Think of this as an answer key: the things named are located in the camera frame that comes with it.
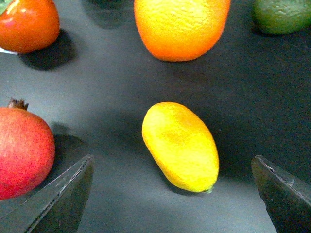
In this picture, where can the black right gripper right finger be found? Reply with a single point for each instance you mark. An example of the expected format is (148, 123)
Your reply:
(286, 197)

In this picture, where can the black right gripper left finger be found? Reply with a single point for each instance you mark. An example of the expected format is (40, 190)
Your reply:
(57, 207)

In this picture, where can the small yellow lemon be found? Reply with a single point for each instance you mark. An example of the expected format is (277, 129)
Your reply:
(182, 146)

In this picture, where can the red pomegranate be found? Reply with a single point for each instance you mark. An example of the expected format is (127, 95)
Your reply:
(27, 150)

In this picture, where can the orange persimmon green calyx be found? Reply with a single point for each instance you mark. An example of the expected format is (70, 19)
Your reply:
(28, 25)

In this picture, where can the green lime lower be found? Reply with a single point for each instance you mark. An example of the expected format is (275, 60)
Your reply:
(278, 17)

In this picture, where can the large orange centre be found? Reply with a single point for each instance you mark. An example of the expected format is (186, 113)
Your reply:
(180, 30)

